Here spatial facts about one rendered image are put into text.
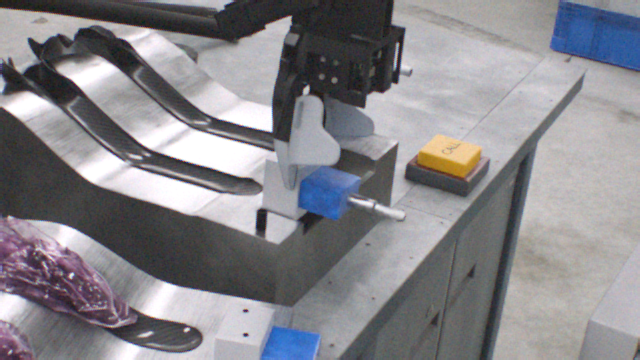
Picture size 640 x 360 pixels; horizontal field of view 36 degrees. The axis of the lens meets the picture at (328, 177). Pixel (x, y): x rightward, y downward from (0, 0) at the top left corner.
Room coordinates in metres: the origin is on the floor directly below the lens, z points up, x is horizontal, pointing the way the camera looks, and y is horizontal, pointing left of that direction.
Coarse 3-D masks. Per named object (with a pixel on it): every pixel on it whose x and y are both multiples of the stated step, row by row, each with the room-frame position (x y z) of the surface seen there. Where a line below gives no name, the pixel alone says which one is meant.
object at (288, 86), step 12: (288, 60) 0.76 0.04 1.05; (288, 72) 0.76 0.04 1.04; (276, 84) 0.76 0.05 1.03; (288, 84) 0.76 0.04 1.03; (300, 84) 0.77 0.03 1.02; (276, 96) 0.76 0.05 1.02; (288, 96) 0.75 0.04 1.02; (276, 108) 0.75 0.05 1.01; (288, 108) 0.76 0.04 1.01; (276, 120) 0.76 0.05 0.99; (288, 120) 0.76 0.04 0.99; (276, 132) 0.76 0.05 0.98; (288, 132) 0.76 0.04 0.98
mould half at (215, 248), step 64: (64, 64) 0.97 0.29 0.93; (192, 64) 1.07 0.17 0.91; (0, 128) 0.86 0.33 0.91; (64, 128) 0.87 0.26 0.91; (128, 128) 0.91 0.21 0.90; (192, 128) 0.95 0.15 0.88; (0, 192) 0.87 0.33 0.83; (64, 192) 0.83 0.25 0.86; (128, 192) 0.80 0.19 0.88; (192, 192) 0.81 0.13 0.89; (384, 192) 0.94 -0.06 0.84; (128, 256) 0.80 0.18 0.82; (192, 256) 0.77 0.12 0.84; (256, 256) 0.74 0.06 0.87; (320, 256) 0.81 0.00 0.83
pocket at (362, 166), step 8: (344, 152) 0.93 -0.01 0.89; (352, 152) 0.93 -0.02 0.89; (344, 160) 0.93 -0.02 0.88; (352, 160) 0.92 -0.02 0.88; (360, 160) 0.92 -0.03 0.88; (368, 160) 0.92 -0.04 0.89; (336, 168) 0.93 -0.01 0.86; (344, 168) 0.93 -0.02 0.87; (352, 168) 0.92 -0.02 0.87; (360, 168) 0.92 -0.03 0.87; (368, 168) 0.92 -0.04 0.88; (360, 176) 0.92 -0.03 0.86; (368, 176) 0.90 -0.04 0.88; (360, 184) 0.88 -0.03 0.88
